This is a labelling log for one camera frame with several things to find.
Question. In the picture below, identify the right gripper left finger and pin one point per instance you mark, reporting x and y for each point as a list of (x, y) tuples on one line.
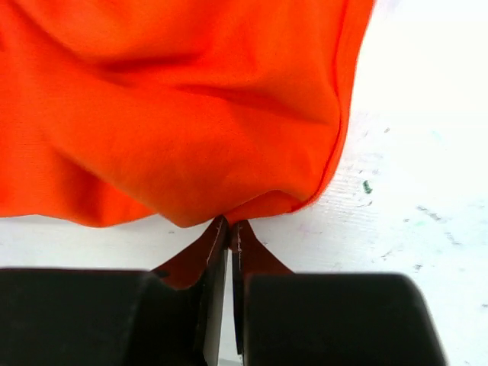
[(170, 315)]

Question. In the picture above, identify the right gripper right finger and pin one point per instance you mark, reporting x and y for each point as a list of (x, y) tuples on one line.
[(287, 318)]

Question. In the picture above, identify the orange t-shirt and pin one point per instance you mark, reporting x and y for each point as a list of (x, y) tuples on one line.
[(112, 111)]

